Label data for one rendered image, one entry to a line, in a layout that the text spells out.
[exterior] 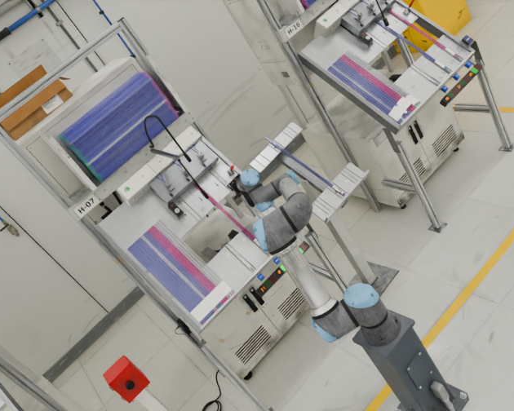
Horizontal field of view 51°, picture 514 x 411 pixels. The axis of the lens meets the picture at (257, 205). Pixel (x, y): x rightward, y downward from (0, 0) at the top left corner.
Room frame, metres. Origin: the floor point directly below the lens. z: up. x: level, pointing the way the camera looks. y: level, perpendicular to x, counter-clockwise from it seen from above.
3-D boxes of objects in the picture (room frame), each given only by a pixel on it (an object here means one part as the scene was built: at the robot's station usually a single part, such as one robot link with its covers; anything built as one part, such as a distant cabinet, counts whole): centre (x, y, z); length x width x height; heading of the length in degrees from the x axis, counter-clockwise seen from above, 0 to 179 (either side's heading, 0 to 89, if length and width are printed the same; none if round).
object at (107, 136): (2.57, 0.32, 1.52); 0.51 x 0.13 x 0.27; 108
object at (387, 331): (1.51, -0.12, 0.60); 0.15 x 0.15 x 0.10
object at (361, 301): (1.51, -0.11, 0.72); 0.13 x 0.12 x 0.14; 85
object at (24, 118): (2.82, 0.51, 1.82); 0.68 x 0.30 x 0.20; 108
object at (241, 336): (2.67, 0.41, 0.31); 0.70 x 0.65 x 0.62; 108
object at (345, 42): (2.96, -1.04, 0.65); 1.01 x 0.73 x 1.29; 18
